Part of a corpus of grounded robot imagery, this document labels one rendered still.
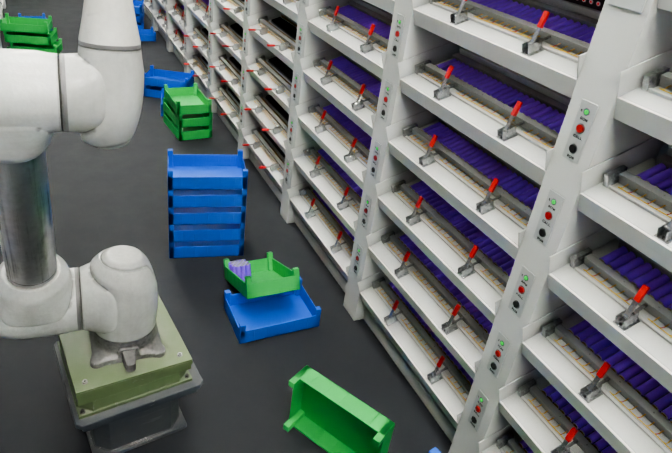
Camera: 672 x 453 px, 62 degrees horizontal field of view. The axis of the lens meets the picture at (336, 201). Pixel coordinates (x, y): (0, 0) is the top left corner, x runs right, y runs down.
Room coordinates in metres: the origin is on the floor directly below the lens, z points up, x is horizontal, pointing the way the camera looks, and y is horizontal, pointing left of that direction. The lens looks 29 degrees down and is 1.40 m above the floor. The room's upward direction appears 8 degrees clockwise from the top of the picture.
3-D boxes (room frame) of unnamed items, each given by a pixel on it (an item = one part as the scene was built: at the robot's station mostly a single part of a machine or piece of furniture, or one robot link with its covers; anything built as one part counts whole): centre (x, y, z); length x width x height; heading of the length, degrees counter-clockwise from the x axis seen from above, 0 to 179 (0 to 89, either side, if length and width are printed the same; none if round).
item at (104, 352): (1.08, 0.49, 0.31); 0.22 x 0.18 x 0.06; 28
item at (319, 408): (1.07, -0.09, 0.10); 0.30 x 0.08 x 0.20; 58
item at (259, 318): (1.58, 0.17, 0.04); 0.30 x 0.20 x 0.08; 119
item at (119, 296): (1.09, 0.51, 0.45); 0.18 x 0.16 x 0.22; 117
